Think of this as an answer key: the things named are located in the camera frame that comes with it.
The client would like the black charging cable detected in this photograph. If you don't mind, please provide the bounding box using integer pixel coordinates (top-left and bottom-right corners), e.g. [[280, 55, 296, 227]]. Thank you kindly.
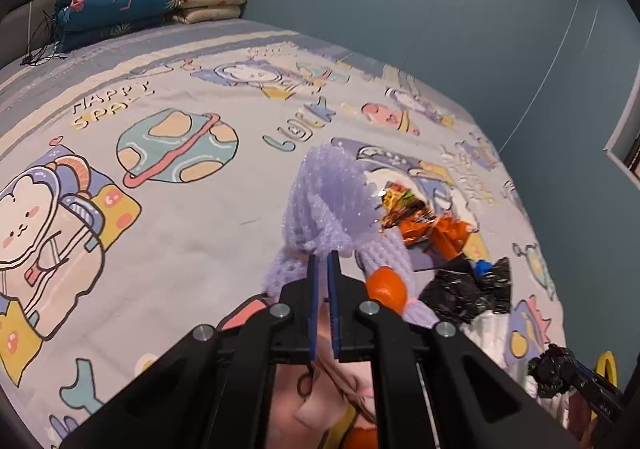
[[19, 0, 68, 68]]

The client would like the white crumpled tissue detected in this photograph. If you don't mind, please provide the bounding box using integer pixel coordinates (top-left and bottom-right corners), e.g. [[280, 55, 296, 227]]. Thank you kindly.
[[460, 310, 509, 369]]

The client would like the black plastic bag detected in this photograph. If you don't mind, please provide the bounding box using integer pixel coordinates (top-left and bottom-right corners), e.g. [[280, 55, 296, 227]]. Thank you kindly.
[[527, 344, 577, 398], [419, 255, 512, 325]]

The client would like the purple foam fruit net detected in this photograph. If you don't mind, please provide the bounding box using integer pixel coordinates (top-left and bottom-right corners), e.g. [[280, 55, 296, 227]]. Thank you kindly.
[[262, 144, 438, 328]]

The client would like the blue flamingo print quilt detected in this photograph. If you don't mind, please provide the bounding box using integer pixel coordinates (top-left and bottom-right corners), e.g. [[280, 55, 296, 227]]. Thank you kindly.
[[52, 0, 181, 53]]

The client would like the orange snack wrapper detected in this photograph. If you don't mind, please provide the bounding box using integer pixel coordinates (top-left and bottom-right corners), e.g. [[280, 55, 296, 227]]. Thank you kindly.
[[380, 182, 474, 261]]

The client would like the cartoon space print bedsheet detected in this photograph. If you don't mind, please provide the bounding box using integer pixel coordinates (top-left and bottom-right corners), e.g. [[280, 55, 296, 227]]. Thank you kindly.
[[1, 20, 565, 448]]

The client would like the orange peel near net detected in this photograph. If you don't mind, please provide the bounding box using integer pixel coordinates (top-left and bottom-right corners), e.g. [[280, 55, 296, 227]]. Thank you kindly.
[[366, 266, 408, 315]]

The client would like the yellow rimmed trash bin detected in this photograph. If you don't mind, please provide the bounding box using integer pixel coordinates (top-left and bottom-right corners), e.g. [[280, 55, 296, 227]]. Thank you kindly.
[[596, 351, 618, 386]]

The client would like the orange peel front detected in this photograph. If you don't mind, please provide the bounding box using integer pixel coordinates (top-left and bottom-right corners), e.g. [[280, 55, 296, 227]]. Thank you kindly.
[[341, 426, 378, 449]]

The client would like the window with dark frame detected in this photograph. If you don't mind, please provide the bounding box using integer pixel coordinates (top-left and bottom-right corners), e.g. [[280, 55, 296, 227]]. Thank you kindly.
[[603, 74, 639, 186]]

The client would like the grey upholstered headboard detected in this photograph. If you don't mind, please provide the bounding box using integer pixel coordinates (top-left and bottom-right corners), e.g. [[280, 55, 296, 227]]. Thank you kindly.
[[0, 0, 56, 68]]

